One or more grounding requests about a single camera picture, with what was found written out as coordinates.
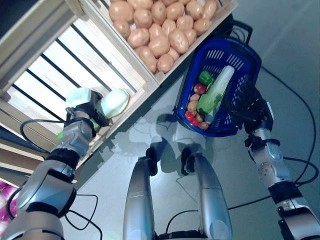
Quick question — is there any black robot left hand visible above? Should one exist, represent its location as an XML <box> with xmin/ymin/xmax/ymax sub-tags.
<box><xmin>65</xmin><ymin>87</ymin><xmax>111</xmax><ymax>130</ymax></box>

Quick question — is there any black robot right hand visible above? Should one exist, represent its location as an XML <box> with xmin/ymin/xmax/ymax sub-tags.
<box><xmin>223</xmin><ymin>79</ymin><xmax>273</xmax><ymax>136</ymax></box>

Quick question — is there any blue plastic shopping basket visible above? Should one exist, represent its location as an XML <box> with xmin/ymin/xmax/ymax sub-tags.
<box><xmin>172</xmin><ymin>37</ymin><xmax>262</xmax><ymax>138</ymax></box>

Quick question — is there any red apple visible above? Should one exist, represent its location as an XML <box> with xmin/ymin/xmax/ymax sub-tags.
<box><xmin>193</xmin><ymin>83</ymin><xmax>207</xmax><ymax>95</ymax></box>

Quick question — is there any green bell pepper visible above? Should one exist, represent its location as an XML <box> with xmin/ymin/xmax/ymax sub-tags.
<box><xmin>198</xmin><ymin>70</ymin><xmax>213</xmax><ymax>85</ymax></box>

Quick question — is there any wooden display stand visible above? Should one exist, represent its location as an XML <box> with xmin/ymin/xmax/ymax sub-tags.
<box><xmin>0</xmin><ymin>0</ymin><xmax>233</xmax><ymax>191</ymax></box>

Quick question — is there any silver robot left leg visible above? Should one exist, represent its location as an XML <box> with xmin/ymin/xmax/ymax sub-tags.
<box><xmin>122</xmin><ymin>147</ymin><xmax>158</xmax><ymax>240</ymax></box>

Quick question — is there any black robot waist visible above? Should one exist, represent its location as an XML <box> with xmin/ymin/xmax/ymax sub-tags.
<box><xmin>154</xmin><ymin>231</ymin><xmax>210</xmax><ymax>240</ymax></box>

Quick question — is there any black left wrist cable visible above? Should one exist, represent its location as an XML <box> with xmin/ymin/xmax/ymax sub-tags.
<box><xmin>19</xmin><ymin>118</ymin><xmax>68</xmax><ymax>154</ymax></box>

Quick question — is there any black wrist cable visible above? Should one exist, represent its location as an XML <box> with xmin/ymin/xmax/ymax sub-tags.
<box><xmin>19</xmin><ymin>118</ymin><xmax>68</xmax><ymax>154</ymax></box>
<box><xmin>282</xmin><ymin>156</ymin><xmax>320</xmax><ymax>187</ymax></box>

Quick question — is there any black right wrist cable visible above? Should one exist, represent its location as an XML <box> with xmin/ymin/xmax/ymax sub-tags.
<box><xmin>282</xmin><ymin>156</ymin><xmax>320</xmax><ymax>187</ymax></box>

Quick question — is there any black basket handle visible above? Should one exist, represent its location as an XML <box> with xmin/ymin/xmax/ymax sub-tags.
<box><xmin>219</xmin><ymin>14</ymin><xmax>253</xmax><ymax>47</ymax></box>

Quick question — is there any black tether cable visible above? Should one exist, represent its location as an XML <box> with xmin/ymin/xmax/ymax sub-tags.
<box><xmin>61</xmin><ymin>193</ymin><xmax>103</xmax><ymax>240</ymax></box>

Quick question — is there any black waist cable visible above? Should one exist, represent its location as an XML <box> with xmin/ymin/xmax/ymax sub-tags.
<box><xmin>165</xmin><ymin>209</ymin><xmax>201</xmax><ymax>233</ymax></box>

